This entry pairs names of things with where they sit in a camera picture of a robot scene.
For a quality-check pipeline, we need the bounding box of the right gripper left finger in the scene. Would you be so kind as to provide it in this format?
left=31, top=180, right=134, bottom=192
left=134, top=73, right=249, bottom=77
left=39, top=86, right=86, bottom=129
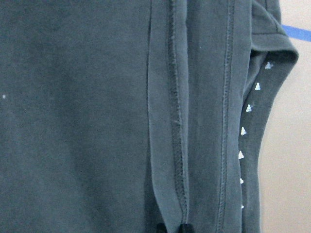
left=156, top=223, right=167, bottom=233

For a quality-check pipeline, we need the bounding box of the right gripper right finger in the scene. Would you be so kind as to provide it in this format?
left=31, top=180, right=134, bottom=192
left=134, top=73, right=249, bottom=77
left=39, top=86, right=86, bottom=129
left=178, top=223, right=195, bottom=233

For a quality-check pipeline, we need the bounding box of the black printed t-shirt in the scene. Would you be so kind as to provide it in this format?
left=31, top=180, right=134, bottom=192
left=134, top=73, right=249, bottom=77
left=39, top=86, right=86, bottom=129
left=0, top=0, right=298, bottom=233

